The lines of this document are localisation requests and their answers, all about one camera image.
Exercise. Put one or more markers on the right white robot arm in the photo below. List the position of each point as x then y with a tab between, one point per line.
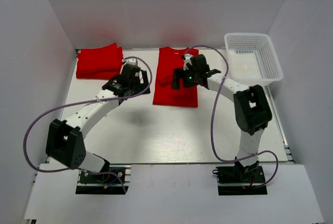
252	110

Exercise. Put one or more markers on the folded red t shirt stack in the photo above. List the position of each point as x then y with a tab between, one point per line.
99	63

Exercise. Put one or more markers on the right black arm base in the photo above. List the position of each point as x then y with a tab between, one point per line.
236	181

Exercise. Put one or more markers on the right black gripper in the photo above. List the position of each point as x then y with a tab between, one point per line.
179	73

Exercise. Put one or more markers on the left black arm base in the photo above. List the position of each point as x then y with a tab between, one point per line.
109	184

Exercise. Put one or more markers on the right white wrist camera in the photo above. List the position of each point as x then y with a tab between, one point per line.
187	61

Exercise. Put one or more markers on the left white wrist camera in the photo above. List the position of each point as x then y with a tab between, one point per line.
130	62

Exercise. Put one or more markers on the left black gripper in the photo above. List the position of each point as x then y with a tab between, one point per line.
144	80

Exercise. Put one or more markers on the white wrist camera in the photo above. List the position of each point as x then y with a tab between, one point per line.
130	62
187	61

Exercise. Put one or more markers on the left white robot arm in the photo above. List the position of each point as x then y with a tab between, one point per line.
65	141

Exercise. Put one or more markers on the white plastic basket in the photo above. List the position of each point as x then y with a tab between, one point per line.
252	59

